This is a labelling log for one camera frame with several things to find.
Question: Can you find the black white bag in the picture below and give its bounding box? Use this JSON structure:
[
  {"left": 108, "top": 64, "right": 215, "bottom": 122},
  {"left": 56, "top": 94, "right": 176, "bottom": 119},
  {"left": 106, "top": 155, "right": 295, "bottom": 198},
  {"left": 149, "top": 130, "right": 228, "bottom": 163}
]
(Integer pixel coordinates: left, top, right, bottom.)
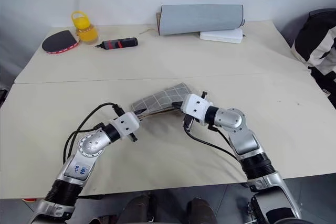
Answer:
[{"left": 290, "top": 8, "right": 336, "bottom": 104}]

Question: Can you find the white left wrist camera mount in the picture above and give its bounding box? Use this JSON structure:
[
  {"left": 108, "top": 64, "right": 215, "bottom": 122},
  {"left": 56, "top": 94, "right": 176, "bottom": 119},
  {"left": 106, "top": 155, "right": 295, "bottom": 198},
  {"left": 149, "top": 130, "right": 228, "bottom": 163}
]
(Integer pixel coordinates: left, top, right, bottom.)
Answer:
[{"left": 108, "top": 112, "right": 140, "bottom": 140}]

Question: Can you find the white flat foam box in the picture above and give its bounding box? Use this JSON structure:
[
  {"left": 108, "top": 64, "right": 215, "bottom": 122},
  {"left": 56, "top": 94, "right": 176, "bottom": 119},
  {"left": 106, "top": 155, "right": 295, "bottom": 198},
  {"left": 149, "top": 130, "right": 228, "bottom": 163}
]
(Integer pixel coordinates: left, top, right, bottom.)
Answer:
[{"left": 199, "top": 27, "right": 245, "bottom": 44}]

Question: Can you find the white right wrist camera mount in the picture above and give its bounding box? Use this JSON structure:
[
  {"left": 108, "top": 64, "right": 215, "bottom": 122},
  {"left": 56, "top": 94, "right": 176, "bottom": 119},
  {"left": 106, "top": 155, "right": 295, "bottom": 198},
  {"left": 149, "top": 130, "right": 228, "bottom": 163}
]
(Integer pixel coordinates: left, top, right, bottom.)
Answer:
[{"left": 180, "top": 93, "right": 214, "bottom": 125}]

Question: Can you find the black red table tennis paddle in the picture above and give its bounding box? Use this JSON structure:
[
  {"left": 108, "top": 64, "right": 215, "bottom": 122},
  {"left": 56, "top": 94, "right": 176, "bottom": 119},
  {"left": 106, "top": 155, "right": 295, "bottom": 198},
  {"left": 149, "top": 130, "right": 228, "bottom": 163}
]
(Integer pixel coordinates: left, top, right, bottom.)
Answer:
[{"left": 41, "top": 30, "right": 81, "bottom": 56}]

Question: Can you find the black red marker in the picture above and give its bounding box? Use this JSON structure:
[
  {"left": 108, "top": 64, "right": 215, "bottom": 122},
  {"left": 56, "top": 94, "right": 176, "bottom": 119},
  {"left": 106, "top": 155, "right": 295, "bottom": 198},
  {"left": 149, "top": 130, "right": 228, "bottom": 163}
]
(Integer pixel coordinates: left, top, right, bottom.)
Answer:
[{"left": 94, "top": 37, "right": 139, "bottom": 51}]

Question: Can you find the grey rolled mat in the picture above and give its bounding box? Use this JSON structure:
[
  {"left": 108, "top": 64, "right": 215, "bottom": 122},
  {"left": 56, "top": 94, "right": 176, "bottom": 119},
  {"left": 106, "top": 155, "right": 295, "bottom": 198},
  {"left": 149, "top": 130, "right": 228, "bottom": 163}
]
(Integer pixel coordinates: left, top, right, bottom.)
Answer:
[{"left": 156, "top": 4, "right": 246, "bottom": 37}]

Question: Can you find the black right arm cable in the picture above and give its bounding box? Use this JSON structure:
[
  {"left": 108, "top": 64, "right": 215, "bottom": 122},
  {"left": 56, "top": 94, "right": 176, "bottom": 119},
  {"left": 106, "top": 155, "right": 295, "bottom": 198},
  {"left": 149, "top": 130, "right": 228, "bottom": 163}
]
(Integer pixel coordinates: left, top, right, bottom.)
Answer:
[{"left": 186, "top": 126, "right": 245, "bottom": 162}]

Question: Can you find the dark rounded shape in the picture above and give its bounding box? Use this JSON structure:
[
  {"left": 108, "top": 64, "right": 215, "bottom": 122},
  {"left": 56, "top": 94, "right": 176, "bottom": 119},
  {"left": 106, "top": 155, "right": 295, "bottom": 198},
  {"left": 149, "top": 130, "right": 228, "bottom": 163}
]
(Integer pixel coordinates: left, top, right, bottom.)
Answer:
[{"left": 187, "top": 197, "right": 219, "bottom": 224}]

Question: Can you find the yellow plastic bottle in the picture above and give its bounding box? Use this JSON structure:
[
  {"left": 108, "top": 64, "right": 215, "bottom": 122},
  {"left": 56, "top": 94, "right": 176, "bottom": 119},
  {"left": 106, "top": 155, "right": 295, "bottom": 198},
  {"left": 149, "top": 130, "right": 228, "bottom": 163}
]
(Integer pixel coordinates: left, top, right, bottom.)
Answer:
[{"left": 71, "top": 10, "right": 99, "bottom": 45}]

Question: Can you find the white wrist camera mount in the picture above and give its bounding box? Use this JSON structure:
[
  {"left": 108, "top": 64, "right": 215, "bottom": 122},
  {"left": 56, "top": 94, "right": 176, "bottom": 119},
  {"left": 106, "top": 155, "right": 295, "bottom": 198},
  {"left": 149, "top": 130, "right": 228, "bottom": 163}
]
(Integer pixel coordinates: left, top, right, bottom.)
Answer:
[
  {"left": 180, "top": 93, "right": 214, "bottom": 125},
  {"left": 108, "top": 112, "right": 140, "bottom": 140}
]

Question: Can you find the grey plaid pouch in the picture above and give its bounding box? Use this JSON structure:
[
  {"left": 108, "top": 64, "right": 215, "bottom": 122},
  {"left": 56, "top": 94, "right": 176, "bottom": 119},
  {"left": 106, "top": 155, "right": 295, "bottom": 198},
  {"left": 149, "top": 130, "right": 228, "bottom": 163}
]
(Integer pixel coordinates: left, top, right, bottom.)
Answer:
[{"left": 130, "top": 82, "right": 193, "bottom": 120}]

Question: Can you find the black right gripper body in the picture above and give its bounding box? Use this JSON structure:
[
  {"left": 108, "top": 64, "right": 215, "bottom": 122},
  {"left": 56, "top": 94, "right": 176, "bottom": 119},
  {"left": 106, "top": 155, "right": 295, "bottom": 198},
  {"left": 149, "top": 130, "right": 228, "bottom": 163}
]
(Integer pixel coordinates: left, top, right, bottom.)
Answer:
[{"left": 183, "top": 114, "right": 195, "bottom": 132}]

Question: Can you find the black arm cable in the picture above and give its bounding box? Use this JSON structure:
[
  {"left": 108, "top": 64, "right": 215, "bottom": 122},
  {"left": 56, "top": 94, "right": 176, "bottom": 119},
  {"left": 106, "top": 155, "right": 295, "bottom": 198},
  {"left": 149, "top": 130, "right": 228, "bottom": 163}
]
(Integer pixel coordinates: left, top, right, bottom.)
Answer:
[
  {"left": 186, "top": 126, "right": 245, "bottom": 162},
  {"left": 62, "top": 102, "right": 124, "bottom": 165}
]

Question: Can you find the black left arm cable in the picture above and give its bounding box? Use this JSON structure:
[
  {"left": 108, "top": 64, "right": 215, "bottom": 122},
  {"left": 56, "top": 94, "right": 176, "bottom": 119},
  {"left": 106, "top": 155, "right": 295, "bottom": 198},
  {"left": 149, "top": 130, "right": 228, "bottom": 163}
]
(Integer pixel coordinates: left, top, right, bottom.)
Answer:
[{"left": 62, "top": 102, "right": 124, "bottom": 165}]

